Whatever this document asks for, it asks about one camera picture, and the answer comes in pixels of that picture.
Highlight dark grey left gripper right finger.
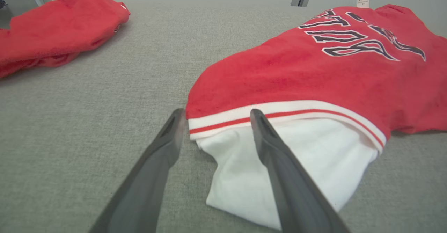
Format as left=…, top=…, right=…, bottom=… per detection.
left=250, top=109, right=351, bottom=233

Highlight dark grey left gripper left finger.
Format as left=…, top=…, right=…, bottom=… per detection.
left=89, top=108, right=186, bottom=233

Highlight red white basketball jersey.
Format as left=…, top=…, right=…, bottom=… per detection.
left=186, top=4, right=447, bottom=231

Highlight red basketball shorts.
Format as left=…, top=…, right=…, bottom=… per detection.
left=0, top=0, right=131, bottom=79

